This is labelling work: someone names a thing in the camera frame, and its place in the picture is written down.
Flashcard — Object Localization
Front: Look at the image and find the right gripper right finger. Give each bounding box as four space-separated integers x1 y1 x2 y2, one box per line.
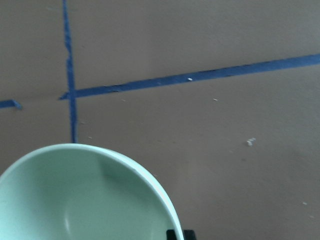
183 229 196 240

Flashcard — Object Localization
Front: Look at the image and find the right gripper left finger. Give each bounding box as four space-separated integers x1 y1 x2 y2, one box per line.
166 229 177 240

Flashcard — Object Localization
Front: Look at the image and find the green bowl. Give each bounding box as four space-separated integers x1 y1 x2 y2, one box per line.
0 143 184 240

